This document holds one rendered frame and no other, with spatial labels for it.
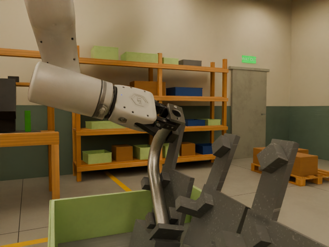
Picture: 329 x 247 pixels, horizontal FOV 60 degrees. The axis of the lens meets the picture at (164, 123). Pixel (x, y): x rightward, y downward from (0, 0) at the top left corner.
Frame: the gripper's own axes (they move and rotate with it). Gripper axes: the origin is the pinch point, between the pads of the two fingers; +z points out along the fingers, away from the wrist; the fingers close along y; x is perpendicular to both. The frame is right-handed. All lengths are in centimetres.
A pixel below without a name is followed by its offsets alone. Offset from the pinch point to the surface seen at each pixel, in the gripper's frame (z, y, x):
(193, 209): 2.2, -23.1, 1.2
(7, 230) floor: -26, 88, 268
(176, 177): 4.1, -11.1, 7.8
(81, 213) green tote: -12.1, -10.5, 31.4
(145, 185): -1.4, -10.8, 13.7
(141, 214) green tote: 4.7, -10.0, 29.5
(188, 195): 4.6, -17.4, 5.1
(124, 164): 128, 247, 336
